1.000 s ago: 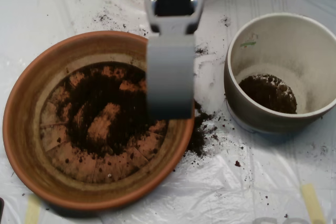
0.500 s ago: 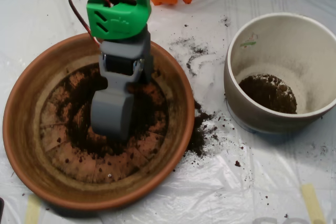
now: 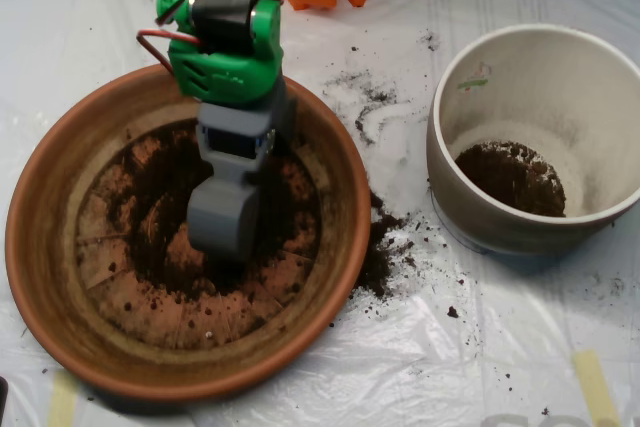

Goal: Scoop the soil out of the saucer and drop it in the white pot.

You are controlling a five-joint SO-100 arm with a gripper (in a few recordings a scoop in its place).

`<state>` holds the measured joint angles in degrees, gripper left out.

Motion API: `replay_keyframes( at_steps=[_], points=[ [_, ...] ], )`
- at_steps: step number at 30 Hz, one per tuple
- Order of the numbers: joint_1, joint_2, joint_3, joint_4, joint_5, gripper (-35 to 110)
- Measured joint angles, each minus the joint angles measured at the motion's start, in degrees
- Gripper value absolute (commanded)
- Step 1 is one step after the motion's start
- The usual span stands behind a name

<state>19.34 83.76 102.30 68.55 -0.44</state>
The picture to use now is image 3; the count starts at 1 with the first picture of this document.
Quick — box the spilled dark soil pile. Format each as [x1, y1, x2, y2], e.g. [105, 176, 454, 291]
[352, 191, 416, 301]

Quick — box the terracotta plant saucer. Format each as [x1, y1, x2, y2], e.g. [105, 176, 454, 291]
[4, 57, 372, 403]

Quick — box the white ceramic pot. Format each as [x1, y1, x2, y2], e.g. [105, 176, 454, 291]
[426, 22, 640, 256]

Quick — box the green label sticker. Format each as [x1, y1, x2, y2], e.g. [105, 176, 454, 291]
[457, 61, 494, 93]

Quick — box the beige masking tape strip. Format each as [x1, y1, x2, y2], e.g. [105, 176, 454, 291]
[45, 370, 80, 427]
[572, 349, 624, 427]

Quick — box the white plastic cover sheet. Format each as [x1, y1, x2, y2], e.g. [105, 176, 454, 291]
[0, 0, 640, 427]

